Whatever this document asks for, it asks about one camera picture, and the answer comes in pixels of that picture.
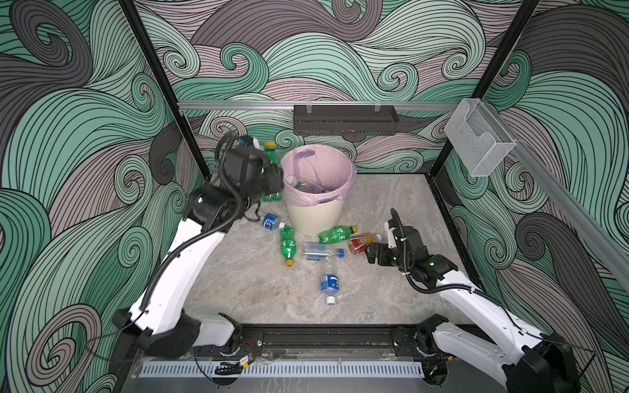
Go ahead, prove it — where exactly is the green soda bottle by bin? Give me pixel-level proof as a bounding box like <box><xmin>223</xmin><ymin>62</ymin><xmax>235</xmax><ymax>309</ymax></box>
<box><xmin>318</xmin><ymin>226</ymin><xmax>358</xmax><ymax>244</ymax></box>

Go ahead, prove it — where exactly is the cream ribbed waste bin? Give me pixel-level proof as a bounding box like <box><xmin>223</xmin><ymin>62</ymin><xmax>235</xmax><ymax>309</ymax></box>
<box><xmin>285</xmin><ymin>199</ymin><xmax>345</xmax><ymax>237</ymax></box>

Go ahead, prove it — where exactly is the black wall-mounted tray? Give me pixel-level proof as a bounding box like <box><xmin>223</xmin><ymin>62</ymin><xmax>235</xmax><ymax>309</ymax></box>
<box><xmin>293</xmin><ymin>104</ymin><xmax>400</xmax><ymax>137</ymax></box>

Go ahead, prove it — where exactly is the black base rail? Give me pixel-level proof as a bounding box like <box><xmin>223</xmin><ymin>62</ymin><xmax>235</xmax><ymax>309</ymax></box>
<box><xmin>132</xmin><ymin>323</ymin><xmax>492</xmax><ymax>357</ymax></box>

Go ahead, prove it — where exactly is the clear acrylic wall holder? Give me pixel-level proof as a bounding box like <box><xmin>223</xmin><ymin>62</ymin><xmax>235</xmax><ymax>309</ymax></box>
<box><xmin>445</xmin><ymin>98</ymin><xmax>516</xmax><ymax>178</ymax></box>

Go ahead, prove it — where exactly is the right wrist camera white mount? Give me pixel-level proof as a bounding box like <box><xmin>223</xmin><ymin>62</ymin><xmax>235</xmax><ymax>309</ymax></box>
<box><xmin>384</xmin><ymin>208</ymin><xmax>429</xmax><ymax>256</ymax></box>

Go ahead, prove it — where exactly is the aluminium rail right wall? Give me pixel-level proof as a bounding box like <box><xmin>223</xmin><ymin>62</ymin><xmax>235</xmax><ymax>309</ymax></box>
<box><xmin>489</xmin><ymin>106</ymin><xmax>628</xmax><ymax>288</ymax></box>

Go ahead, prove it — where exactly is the clear bottle blue label white cap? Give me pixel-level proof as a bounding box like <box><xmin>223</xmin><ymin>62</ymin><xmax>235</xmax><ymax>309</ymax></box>
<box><xmin>262</xmin><ymin>213</ymin><xmax>287</xmax><ymax>231</ymax></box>

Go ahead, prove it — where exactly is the white slotted cable duct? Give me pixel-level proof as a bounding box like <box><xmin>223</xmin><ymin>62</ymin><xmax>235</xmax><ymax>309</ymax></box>
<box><xmin>139</xmin><ymin>360</ymin><xmax>424</xmax><ymax>379</ymax></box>

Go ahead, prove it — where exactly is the aluminium rail back wall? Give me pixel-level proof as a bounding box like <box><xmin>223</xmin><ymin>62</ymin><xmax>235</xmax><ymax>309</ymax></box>
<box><xmin>177</xmin><ymin>100</ymin><xmax>459</xmax><ymax>111</ymax></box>

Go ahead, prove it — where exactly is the pink plastic bin liner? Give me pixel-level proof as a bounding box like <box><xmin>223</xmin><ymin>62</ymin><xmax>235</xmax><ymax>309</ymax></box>
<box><xmin>281</xmin><ymin>144</ymin><xmax>357</xmax><ymax>206</ymax></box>

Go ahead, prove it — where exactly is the clear bottle blue label centre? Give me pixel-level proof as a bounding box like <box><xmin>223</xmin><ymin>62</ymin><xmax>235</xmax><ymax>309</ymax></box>
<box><xmin>320</xmin><ymin>260</ymin><xmax>340</xmax><ymax>306</ymax></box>

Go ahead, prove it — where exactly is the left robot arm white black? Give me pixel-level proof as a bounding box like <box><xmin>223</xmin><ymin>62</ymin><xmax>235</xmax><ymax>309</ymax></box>
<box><xmin>113</xmin><ymin>164</ymin><xmax>283</xmax><ymax>359</ymax></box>

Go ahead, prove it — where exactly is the clear bottle blue red insert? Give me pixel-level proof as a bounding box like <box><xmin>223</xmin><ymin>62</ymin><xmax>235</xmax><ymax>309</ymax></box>
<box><xmin>287</xmin><ymin>175</ymin><xmax>321</xmax><ymax>194</ymax></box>

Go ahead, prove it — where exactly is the clear bottle pale blue label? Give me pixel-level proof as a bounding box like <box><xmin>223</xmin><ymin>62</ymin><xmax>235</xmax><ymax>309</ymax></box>
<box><xmin>302</xmin><ymin>242</ymin><xmax>345</xmax><ymax>262</ymax></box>

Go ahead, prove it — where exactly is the red orange drink bottle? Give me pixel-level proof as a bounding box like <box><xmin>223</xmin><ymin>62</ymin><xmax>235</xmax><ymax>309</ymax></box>
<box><xmin>348</xmin><ymin>234</ymin><xmax>383</xmax><ymax>255</ymax></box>

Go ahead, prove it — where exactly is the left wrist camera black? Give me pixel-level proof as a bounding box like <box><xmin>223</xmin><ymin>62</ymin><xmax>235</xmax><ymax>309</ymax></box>
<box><xmin>215</xmin><ymin>131</ymin><xmax>265</xmax><ymax>189</ymax></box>

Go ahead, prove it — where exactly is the aluminium rail wall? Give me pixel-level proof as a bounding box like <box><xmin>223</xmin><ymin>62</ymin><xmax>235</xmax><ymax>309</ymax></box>
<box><xmin>489</xmin><ymin>106</ymin><xmax>628</xmax><ymax>288</ymax></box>
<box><xmin>177</xmin><ymin>100</ymin><xmax>459</xmax><ymax>111</ymax></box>

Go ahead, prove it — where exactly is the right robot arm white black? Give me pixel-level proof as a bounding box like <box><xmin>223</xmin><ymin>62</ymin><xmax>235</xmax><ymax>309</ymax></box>
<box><xmin>366</xmin><ymin>243</ymin><xmax>581</xmax><ymax>392</ymax></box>

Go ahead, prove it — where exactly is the green soda bottle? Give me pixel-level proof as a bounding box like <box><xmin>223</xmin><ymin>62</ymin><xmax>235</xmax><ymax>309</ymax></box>
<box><xmin>318</xmin><ymin>226</ymin><xmax>358</xmax><ymax>244</ymax></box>
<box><xmin>261</xmin><ymin>142</ymin><xmax>283</xmax><ymax>202</ymax></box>
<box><xmin>280</xmin><ymin>226</ymin><xmax>296</xmax><ymax>267</ymax></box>

